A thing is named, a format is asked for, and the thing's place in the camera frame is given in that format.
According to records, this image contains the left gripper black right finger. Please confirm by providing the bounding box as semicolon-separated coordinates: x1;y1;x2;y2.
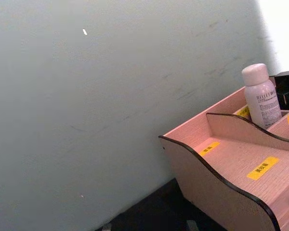
185;219;199;231

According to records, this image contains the black table cloth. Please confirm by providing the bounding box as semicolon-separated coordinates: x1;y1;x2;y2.
93;178;229;231

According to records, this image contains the pink wooden desk organizer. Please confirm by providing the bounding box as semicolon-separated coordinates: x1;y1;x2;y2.
158;86;289;231

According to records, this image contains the small upper organizer drawer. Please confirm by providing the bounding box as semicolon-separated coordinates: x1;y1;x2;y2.
267;185;289;231

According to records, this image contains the white plastic spray bottle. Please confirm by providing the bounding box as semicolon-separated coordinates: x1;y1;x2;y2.
241;63;283;129

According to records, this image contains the pale grey wall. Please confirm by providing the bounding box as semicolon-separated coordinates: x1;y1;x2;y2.
0;0;289;231

